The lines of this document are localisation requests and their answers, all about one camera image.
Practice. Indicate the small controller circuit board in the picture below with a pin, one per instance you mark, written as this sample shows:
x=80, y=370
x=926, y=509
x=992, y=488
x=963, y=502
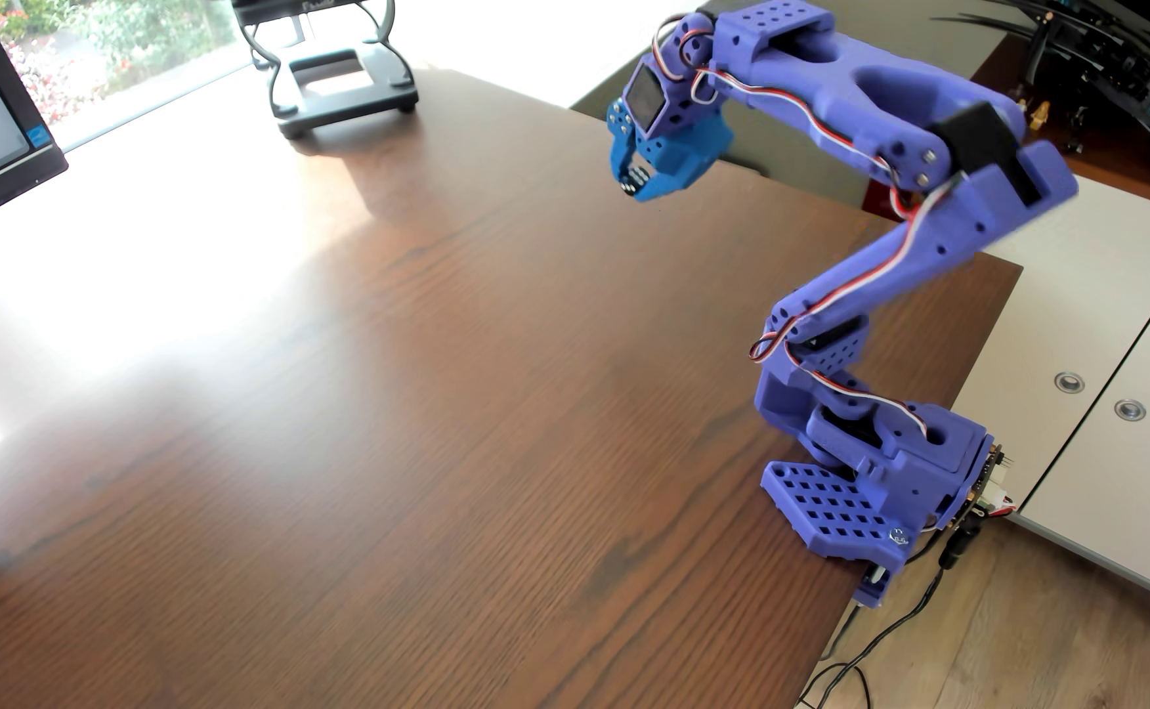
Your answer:
x=993, y=487

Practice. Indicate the white cabinet with wooden top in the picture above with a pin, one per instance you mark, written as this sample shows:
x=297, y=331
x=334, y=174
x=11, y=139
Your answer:
x=1077, y=295

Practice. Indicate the round metal cabinet knob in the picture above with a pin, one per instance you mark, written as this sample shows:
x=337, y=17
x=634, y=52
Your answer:
x=1069, y=382
x=1129, y=410

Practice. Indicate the black laptop stand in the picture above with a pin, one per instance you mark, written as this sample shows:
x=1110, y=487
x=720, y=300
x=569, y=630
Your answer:
x=339, y=89

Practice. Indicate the golden toy minifigure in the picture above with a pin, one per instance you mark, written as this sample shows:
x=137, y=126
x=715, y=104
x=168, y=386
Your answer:
x=1040, y=116

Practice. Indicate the small dark toy piece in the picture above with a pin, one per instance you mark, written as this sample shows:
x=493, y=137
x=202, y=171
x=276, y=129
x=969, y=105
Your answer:
x=1072, y=148

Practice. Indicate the purple robot arm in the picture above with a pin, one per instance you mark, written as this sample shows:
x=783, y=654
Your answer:
x=831, y=89

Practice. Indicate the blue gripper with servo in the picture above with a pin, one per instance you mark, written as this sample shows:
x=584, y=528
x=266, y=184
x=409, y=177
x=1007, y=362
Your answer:
x=673, y=159

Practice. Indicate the purple robot base with grid plate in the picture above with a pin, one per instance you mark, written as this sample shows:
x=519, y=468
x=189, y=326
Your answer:
x=831, y=507

